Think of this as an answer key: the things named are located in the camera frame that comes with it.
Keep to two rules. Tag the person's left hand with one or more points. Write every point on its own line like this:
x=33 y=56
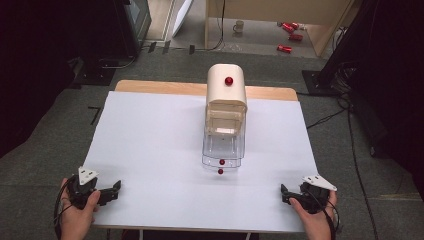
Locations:
x=76 y=221

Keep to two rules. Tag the dark curtain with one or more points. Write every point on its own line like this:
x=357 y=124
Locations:
x=40 y=66
x=396 y=83

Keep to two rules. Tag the grey mug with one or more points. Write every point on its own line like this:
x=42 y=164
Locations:
x=238 y=26

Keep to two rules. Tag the light wooden shelf unit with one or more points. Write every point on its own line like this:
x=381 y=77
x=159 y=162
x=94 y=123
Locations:
x=266 y=8

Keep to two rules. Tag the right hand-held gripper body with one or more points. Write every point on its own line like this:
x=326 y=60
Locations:
x=316 y=196

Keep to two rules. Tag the black metal stand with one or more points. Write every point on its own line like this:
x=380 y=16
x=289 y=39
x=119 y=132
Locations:
x=346 y=36

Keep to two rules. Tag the black tape strip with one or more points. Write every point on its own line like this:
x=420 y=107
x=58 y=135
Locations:
x=166 y=46
x=152 y=47
x=192 y=49

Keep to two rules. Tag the black stand base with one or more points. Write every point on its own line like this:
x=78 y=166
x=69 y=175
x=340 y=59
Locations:
x=93 y=75

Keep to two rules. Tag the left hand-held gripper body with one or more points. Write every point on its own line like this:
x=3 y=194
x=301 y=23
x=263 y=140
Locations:
x=81 y=191

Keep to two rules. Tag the white board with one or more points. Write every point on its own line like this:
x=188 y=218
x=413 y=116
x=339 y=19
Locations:
x=181 y=15

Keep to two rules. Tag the red can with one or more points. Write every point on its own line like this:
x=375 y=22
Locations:
x=284 y=48
x=295 y=37
x=288 y=27
x=295 y=25

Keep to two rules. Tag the person's right hand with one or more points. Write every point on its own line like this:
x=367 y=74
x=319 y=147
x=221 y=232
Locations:
x=318 y=226

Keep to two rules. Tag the cream drawer cabinet red knob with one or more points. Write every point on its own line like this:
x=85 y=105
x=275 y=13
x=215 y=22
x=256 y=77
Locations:
x=221 y=91

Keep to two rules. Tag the clear plastic drawer red knob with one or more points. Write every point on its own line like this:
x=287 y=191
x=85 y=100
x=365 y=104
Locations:
x=220 y=171
x=242 y=146

